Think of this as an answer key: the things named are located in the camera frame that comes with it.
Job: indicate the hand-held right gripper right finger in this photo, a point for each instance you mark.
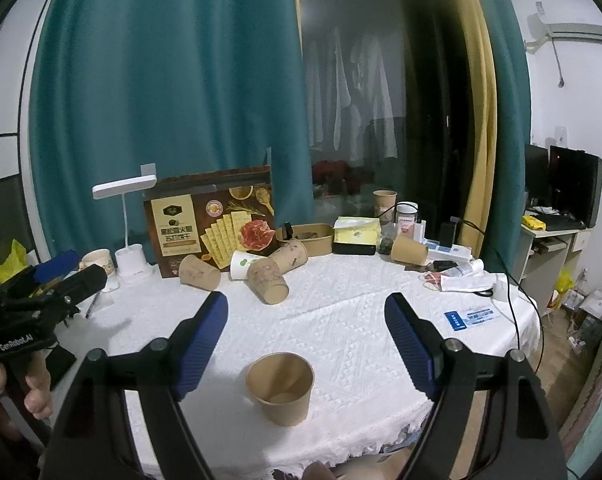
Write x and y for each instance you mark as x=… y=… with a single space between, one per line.
x=411 y=345

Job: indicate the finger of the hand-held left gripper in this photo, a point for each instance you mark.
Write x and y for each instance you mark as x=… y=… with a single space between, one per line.
x=56 y=261
x=83 y=280

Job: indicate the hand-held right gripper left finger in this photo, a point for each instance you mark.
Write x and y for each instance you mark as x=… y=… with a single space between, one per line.
x=203 y=345

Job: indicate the brown paper cup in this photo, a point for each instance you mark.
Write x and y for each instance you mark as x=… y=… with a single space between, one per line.
x=267 y=282
x=281 y=392
x=408 y=251
x=385 y=205
x=198 y=272
x=291 y=255

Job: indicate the white paper cup green print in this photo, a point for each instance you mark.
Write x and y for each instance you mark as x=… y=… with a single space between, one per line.
x=242 y=264

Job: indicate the person's left hand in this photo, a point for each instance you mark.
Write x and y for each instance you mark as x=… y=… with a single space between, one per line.
x=36 y=390

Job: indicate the white ceramic mug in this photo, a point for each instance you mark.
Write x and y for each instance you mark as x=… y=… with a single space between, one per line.
x=98 y=262

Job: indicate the yellow plastic bag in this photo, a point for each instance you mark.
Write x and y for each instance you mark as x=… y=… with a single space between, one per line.
x=10 y=260

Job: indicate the blue and white card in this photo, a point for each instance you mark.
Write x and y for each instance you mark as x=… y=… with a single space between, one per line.
x=473 y=317

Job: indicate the white paper packet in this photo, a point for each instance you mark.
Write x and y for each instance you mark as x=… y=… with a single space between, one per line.
x=461 y=284

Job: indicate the white textured tablecloth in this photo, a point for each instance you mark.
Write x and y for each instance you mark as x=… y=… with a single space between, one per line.
x=331 y=320

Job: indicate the white tube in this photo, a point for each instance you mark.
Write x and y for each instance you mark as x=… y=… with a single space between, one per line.
x=466 y=269

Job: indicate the white and blue box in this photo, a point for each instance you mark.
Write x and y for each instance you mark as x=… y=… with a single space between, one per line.
x=451 y=251

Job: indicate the white desk lamp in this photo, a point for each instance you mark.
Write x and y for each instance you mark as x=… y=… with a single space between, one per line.
x=126 y=187

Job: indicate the black flat box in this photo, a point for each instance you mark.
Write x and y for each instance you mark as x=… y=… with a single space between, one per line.
x=353 y=248

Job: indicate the brown cracker box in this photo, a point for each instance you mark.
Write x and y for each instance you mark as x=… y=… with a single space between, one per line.
x=181 y=220

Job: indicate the black power bank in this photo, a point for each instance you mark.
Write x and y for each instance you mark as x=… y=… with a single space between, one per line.
x=448 y=234

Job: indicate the white jar with label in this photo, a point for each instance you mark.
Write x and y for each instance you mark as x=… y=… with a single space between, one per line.
x=406 y=220

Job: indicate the yellow tissue pack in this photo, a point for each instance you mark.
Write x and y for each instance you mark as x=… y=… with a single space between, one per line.
x=356 y=230

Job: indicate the brown oval paper bowl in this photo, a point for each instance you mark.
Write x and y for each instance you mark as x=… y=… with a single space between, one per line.
x=316 y=240

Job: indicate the white computer desk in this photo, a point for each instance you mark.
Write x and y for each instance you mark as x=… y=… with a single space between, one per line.
x=546 y=260

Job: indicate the wide teal curtain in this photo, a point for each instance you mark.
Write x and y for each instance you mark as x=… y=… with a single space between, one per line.
x=156 y=85

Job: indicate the yellow curtain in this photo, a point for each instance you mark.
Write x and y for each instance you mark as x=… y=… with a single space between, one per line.
x=481 y=135

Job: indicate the black computer monitor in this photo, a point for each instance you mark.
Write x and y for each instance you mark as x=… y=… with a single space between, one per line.
x=573 y=185

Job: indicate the narrow teal curtain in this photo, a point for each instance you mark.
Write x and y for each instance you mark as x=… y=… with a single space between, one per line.
x=511 y=110

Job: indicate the white air conditioner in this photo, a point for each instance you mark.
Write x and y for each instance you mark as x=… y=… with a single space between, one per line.
x=576 y=32

